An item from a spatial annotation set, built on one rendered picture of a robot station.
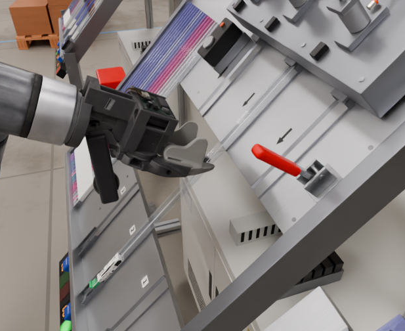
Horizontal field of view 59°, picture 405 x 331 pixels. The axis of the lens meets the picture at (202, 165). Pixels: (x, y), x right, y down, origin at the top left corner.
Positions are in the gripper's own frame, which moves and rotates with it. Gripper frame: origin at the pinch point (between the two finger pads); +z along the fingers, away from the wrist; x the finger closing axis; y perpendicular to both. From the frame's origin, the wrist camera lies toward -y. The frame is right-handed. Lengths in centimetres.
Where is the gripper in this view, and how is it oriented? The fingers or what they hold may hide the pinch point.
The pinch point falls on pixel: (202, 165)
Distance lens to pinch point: 54.2
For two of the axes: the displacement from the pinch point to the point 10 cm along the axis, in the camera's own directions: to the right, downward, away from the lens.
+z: 8.3, 2.1, 5.1
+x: -3.2, -5.7, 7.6
